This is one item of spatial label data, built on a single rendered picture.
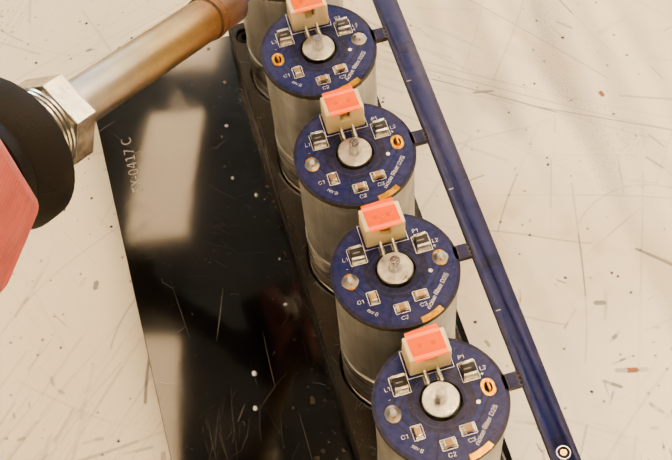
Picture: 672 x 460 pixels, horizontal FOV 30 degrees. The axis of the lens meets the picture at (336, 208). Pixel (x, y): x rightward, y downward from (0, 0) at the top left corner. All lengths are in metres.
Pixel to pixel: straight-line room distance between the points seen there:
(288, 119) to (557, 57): 0.10
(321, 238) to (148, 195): 0.06
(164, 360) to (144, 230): 0.04
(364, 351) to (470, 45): 0.13
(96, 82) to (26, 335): 0.12
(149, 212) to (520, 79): 0.11
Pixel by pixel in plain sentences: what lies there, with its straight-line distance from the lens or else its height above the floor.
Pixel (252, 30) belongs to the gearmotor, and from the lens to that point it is 0.30.
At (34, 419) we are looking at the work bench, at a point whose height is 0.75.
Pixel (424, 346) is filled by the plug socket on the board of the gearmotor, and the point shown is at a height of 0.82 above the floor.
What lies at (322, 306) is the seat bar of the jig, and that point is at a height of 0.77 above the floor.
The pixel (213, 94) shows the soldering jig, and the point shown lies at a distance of 0.33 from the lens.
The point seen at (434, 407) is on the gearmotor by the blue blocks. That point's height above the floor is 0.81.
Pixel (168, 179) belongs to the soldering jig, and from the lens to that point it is 0.32.
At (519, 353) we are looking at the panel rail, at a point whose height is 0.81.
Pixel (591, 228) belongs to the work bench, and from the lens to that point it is 0.32.
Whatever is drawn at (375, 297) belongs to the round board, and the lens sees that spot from 0.24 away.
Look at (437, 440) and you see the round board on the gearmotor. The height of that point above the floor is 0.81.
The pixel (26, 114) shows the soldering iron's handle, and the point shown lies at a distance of 0.19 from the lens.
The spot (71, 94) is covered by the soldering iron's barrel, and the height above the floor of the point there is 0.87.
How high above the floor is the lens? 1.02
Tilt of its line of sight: 59 degrees down
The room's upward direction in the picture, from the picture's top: 6 degrees counter-clockwise
